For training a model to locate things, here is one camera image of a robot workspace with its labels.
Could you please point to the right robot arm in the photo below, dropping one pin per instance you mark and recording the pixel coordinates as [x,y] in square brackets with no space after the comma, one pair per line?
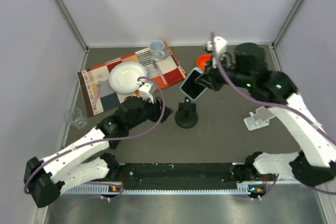
[314,163]

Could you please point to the patterned orange placemat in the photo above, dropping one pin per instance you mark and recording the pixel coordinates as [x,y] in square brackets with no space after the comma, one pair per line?
[108,99]

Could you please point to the fork with pink handle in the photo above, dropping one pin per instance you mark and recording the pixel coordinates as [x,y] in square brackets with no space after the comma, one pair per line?
[99,83]

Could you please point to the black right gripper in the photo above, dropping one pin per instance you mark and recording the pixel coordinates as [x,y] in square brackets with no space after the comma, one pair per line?
[209,80]

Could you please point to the clear drinking glass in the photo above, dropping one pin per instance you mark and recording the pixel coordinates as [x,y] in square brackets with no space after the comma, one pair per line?
[75,117]

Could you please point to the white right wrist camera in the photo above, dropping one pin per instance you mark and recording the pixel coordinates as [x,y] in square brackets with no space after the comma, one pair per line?
[216,47]

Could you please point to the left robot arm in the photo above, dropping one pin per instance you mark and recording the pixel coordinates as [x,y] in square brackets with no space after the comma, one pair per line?
[47,178]

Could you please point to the white plate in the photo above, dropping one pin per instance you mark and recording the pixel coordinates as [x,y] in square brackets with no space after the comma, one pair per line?
[123,78]

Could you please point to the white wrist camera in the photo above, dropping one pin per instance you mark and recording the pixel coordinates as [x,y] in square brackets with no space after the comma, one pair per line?
[216,47]
[146,90]

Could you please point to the black round-base phone stand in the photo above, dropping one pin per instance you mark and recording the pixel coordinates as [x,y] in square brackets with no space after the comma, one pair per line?
[186,116]

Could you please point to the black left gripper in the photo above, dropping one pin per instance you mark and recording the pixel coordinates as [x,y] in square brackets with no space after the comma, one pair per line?
[157,108]

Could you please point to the light blue smartphone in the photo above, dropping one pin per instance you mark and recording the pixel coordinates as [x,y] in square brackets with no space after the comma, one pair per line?
[190,88]

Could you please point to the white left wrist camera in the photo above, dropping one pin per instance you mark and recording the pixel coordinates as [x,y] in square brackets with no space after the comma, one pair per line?
[146,90]

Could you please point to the grey slotted cable duct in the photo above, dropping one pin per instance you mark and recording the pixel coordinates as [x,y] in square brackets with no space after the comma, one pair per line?
[100,189]

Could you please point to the light blue mug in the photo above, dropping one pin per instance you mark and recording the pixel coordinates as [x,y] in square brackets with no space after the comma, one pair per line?
[157,50]

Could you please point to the black smartphone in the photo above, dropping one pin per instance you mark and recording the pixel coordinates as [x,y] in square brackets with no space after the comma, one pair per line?
[113,144]

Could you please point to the white plastic phone stand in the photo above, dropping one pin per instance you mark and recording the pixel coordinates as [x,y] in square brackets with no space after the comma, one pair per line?
[258,119]

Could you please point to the orange plastic bowl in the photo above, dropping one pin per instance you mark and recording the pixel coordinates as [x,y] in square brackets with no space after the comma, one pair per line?
[202,60]

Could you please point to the knife with pink handle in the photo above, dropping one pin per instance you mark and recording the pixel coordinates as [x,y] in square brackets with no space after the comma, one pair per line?
[156,67]

